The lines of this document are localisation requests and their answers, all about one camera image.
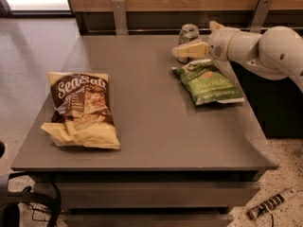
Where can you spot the brown sea salt chip bag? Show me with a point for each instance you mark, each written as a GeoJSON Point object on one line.
{"type": "Point", "coordinates": [82, 115]}

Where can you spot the black chair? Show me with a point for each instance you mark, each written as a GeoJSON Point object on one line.
{"type": "Point", "coordinates": [9, 210]}

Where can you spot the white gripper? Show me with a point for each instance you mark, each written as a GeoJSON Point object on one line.
{"type": "Point", "coordinates": [218, 43]}

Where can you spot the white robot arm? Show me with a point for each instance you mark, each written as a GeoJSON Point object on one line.
{"type": "Point", "coordinates": [275, 54]}

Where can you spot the metal wall bracket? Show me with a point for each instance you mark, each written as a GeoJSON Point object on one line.
{"type": "Point", "coordinates": [259, 15]}
{"type": "Point", "coordinates": [120, 17]}

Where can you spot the green jalapeno chip bag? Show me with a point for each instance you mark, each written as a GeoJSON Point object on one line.
{"type": "Point", "coordinates": [206, 83]}

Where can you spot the grey table drawer unit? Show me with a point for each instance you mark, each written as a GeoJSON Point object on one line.
{"type": "Point", "coordinates": [148, 200]}

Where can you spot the right metal wall bracket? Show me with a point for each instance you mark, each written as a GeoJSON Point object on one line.
{"type": "Point", "coordinates": [259, 15]}

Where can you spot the white power strip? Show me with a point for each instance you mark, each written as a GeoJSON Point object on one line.
{"type": "Point", "coordinates": [272, 203]}

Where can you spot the left metal wall bracket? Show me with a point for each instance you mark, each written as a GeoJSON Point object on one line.
{"type": "Point", "coordinates": [120, 17]}

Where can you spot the green 7up soda can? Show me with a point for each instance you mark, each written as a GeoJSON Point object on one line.
{"type": "Point", "coordinates": [188, 33]}

